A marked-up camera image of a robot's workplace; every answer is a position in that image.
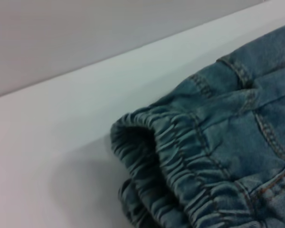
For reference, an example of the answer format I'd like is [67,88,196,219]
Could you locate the blue denim shorts with print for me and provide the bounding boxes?
[110,20,285,228]

